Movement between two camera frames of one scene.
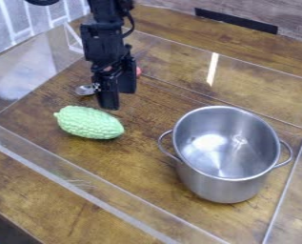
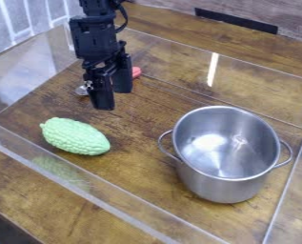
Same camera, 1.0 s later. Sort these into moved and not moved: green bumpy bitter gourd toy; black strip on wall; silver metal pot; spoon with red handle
Moved: green bumpy bitter gourd toy
Not moved: spoon with red handle; silver metal pot; black strip on wall
